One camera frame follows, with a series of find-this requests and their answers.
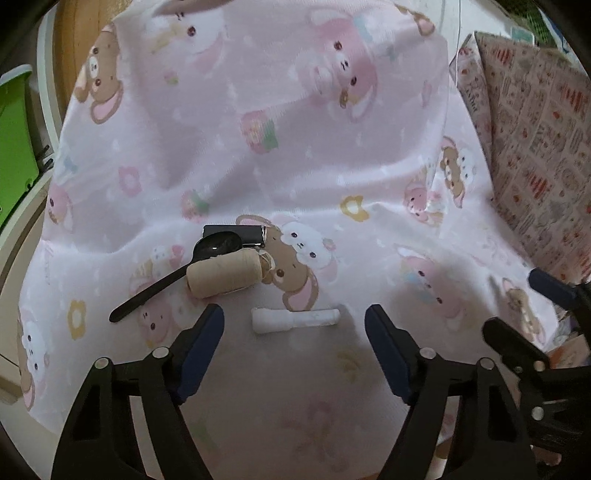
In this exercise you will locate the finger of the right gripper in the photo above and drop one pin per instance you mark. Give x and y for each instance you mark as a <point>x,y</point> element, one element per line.
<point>566,296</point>
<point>517,353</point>

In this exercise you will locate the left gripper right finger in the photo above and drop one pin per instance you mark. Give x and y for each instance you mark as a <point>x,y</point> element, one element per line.
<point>402,361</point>

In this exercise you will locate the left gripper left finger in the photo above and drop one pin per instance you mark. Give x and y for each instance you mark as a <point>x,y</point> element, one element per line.
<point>177,371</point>

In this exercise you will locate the white plastic tube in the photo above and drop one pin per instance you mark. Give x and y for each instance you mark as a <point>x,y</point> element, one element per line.
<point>266,321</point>

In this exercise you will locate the beige thread spool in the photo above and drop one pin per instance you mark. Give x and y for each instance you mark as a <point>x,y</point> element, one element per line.
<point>228,273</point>

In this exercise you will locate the black plastic spoon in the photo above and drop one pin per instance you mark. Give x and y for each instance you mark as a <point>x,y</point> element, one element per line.
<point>218,243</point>

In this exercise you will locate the strawberry print patchwork blanket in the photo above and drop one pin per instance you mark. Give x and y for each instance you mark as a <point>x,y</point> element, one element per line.
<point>531,110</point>

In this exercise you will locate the pink bear print sheet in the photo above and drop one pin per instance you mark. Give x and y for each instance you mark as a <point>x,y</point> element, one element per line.
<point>337,126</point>

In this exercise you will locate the green plastic storage box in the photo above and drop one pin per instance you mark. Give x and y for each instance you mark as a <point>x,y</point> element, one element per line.
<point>18,165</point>

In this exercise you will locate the wooden door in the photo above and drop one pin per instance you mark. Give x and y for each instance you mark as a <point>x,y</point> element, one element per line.
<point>76,26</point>

